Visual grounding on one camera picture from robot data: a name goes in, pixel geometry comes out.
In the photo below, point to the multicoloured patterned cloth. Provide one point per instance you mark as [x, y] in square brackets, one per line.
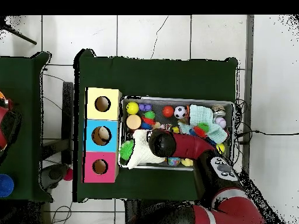
[166, 127]

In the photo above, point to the cream knitted cloth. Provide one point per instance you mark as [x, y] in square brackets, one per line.
[142, 151]

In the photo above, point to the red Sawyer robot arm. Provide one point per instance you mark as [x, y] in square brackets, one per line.
[193, 145]
[9, 126]

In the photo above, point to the clear mesh bin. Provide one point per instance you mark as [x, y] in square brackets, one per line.
[158, 107]

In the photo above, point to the wooden box with three holes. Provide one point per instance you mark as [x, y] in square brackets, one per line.
[102, 142]

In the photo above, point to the green-headed spiky caterpillar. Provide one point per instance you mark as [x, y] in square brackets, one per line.
[148, 120]

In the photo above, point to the toy burger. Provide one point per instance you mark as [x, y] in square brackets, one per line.
[133, 122]

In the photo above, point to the plain orange ball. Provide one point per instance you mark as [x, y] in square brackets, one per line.
[168, 111]

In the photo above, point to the yellow smiley ball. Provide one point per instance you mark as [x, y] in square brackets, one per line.
[132, 108]

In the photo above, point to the small soccer ball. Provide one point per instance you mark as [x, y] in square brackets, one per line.
[180, 112]

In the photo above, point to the green spiky ball toy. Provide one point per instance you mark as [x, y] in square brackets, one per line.
[126, 150]

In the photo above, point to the long multicoloured spiky caterpillar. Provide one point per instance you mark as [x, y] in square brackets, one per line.
[199, 130]

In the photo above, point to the mint green knitted cloth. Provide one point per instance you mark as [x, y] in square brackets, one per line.
[201, 114]

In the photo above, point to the small baseball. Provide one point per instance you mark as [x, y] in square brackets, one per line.
[220, 122]

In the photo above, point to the black rod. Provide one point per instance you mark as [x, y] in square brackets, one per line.
[23, 38]

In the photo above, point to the black metal frame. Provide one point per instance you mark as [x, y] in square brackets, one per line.
[67, 105]

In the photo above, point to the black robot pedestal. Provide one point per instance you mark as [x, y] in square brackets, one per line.
[140, 214]

